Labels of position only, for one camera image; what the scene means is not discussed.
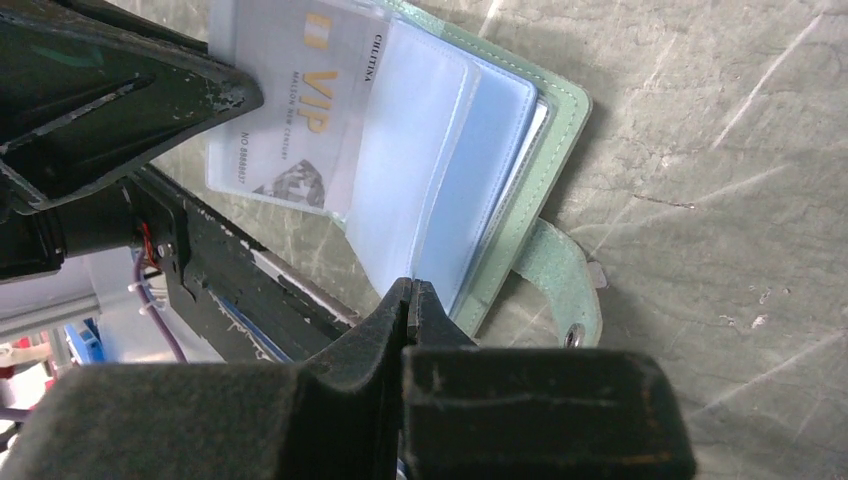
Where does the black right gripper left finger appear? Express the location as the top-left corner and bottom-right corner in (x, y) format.
(1, 278), (412, 479)

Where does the green leather card holder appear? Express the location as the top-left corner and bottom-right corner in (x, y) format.
(313, 1), (603, 347)

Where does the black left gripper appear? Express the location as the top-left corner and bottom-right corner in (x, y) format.
(1, 1), (263, 282)

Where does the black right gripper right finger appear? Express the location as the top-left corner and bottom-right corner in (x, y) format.
(401, 281), (697, 479)

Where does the white VIP card in holder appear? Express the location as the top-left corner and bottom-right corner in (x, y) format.
(206, 1), (390, 216)

